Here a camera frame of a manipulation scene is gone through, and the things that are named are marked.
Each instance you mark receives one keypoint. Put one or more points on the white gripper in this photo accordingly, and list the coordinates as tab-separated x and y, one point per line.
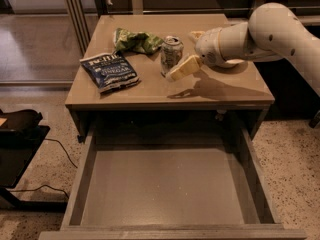
207	48

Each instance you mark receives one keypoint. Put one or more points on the silver 7up soda can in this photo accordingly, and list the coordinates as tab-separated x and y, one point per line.
171	53

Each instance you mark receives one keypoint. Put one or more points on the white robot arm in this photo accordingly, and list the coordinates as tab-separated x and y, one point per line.
272	32

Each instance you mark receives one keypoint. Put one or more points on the grey drawer cabinet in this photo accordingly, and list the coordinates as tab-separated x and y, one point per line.
239	88

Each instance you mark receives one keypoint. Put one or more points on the open grey top drawer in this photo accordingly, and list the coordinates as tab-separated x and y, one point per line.
202	184

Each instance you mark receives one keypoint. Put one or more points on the white bowl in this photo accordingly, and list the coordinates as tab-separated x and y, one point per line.
230	63

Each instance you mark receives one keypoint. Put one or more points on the green crumpled chip bag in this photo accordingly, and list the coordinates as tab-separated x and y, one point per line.
138	42

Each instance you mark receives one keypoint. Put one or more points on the blue vinegar chip bag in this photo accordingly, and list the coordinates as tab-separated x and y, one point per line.
110	71

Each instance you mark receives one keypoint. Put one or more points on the black stand base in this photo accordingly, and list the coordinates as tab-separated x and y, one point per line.
21	135

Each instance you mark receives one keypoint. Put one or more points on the metal rail frame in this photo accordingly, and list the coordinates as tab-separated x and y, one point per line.
77	16

